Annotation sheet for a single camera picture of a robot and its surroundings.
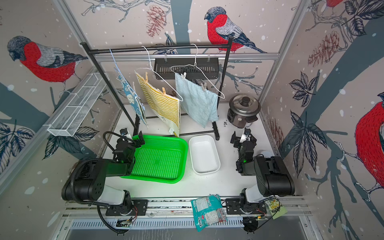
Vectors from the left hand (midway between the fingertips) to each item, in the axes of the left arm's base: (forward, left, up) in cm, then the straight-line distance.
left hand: (136, 130), depth 90 cm
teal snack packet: (-41, -43, -8) cm, 60 cm away
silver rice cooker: (+13, -68, +6) cm, 69 cm away
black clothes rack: (+10, +6, -8) cm, 14 cm away
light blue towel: (+14, -37, +11) cm, 41 cm away
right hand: (0, -67, -2) cm, 67 cm away
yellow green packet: (-40, -77, -11) cm, 88 cm away
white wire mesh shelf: (+2, +26, +19) cm, 32 cm away
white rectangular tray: (-12, -43, -13) cm, 46 cm away
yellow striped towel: (+8, -18, +11) cm, 23 cm away
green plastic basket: (-14, -15, -12) cm, 24 cm away
